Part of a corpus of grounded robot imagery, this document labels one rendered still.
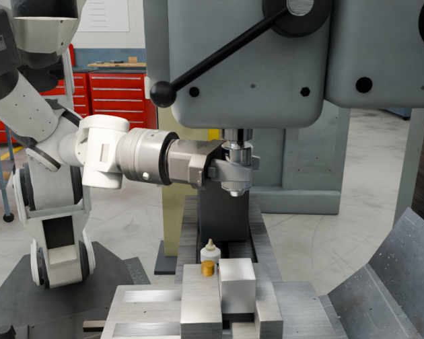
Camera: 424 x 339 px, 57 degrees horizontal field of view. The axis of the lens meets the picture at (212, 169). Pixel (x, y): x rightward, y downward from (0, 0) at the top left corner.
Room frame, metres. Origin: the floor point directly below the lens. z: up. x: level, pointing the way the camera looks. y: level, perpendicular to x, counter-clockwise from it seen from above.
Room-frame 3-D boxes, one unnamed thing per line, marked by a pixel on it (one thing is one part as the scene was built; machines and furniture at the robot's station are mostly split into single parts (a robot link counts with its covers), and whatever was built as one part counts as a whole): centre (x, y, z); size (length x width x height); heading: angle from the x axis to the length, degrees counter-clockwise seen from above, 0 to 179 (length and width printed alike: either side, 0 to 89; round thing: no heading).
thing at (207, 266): (0.57, 0.01, 1.05); 0.02 x 0.02 x 0.02
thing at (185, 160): (0.59, 0.05, 1.23); 0.13 x 0.12 x 0.10; 161
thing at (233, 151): (0.56, -0.04, 1.26); 0.05 x 0.05 x 0.01
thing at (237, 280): (0.52, -0.04, 1.05); 0.06 x 0.05 x 0.06; 2
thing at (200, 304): (0.52, 0.02, 1.02); 0.15 x 0.06 x 0.04; 2
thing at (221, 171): (0.53, -0.03, 1.23); 0.06 x 0.02 x 0.03; 70
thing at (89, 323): (0.51, 0.19, 0.98); 0.04 x 0.02 x 0.02; 92
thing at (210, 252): (0.68, 0.00, 0.99); 0.04 x 0.04 x 0.11
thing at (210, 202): (0.98, -0.02, 1.03); 0.22 x 0.12 x 0.20; 4
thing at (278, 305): (0.52, -0.01, 0.99); 0.35 x 0.15 x 0.11; 92
